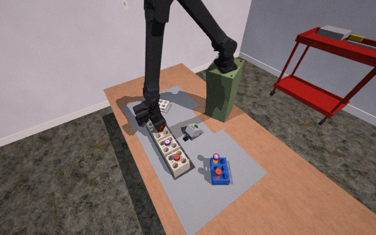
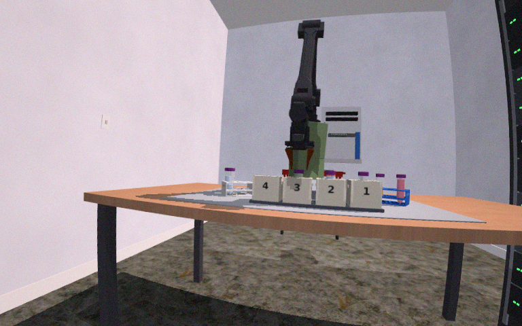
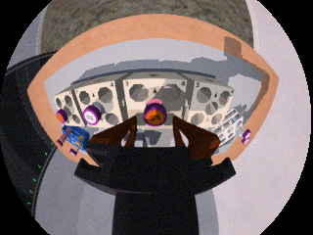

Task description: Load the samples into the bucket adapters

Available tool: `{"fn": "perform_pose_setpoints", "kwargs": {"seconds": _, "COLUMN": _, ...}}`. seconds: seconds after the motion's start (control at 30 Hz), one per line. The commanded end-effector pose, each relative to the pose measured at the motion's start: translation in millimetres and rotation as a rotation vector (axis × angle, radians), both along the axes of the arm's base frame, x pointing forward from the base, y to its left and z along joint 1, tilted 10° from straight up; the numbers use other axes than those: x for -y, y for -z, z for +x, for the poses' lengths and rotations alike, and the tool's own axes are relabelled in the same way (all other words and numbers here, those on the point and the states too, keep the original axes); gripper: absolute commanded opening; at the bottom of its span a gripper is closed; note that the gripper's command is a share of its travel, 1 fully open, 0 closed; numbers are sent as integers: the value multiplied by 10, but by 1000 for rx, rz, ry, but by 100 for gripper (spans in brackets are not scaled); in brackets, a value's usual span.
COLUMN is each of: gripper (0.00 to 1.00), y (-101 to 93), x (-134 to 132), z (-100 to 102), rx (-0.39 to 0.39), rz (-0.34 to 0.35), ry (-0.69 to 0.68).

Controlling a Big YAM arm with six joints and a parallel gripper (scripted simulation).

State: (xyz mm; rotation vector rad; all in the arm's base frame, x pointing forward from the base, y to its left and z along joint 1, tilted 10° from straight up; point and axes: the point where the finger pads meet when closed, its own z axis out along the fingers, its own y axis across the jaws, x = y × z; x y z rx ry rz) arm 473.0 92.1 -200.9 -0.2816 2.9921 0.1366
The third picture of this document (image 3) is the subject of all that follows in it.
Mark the beige bucket adapter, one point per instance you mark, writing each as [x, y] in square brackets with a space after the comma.
[208, 91]
[155, 86]
[101, 89]
[68, 98]

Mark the grey flat mat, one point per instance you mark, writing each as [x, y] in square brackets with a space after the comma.
[163, 53]

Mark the tube with pink liquid and purple cap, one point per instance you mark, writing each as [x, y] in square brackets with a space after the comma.
[155, 113]

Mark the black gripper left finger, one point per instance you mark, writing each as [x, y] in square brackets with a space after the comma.
[115, 134]

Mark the blue tube rack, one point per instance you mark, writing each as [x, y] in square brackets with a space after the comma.
[77, 131]

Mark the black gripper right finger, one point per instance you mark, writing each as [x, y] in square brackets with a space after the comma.
[202, 143]

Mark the white tube rack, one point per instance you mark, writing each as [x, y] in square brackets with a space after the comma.
[227, 124]

